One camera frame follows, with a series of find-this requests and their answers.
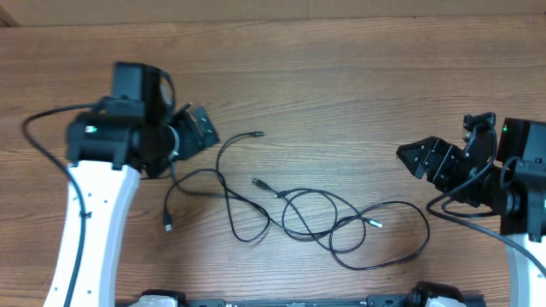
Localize thick black cable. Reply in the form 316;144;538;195
251;177;368;255

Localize thin black usb cable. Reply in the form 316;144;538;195
215;131;383;244

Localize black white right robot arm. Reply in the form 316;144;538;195
396;113;545;306

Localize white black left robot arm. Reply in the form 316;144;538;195
44;62;218;306

